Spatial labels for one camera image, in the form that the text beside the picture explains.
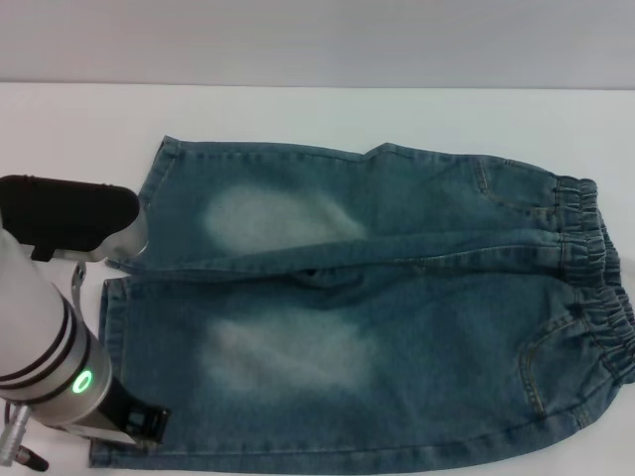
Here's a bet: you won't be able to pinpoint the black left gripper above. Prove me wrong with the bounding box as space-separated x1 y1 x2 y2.
93 376 174 443

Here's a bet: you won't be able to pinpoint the blue denim shorts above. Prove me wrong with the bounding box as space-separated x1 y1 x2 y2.
87 138 635 470

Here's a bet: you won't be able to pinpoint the silver connector on left arm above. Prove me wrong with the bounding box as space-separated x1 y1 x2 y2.
0 406 34 455

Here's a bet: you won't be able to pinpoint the left arm cable black plug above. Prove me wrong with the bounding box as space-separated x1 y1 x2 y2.
13 444 51 473

